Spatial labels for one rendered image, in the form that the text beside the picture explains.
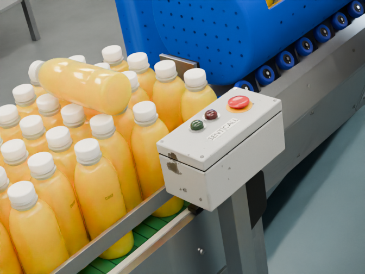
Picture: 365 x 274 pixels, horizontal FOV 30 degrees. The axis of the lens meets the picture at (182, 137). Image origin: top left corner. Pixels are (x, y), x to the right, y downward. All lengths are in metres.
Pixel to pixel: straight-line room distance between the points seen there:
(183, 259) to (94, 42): 3.10
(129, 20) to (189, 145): 1.01
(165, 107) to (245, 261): 0.32
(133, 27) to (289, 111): 0.64
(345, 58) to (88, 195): 0.86
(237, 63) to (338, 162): 1.49
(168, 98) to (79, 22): 3.37
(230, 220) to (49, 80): 0.39
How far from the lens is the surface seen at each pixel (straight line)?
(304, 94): 1.60
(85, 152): 1.06
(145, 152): 1.15
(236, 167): 1.08
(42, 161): 1.07
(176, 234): 1.21
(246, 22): 1.36
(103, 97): 1.11
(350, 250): 2.45
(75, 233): 1.13
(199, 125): 1.07
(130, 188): 1.18
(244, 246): 1.24
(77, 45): 4.26
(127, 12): 2.00
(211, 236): 1.29
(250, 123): 1.08
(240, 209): 1.18
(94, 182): 1.08
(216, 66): 1.47
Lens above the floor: 1.67
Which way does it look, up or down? 32 degrees down
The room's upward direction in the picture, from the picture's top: 11 degrees counter-clockwise
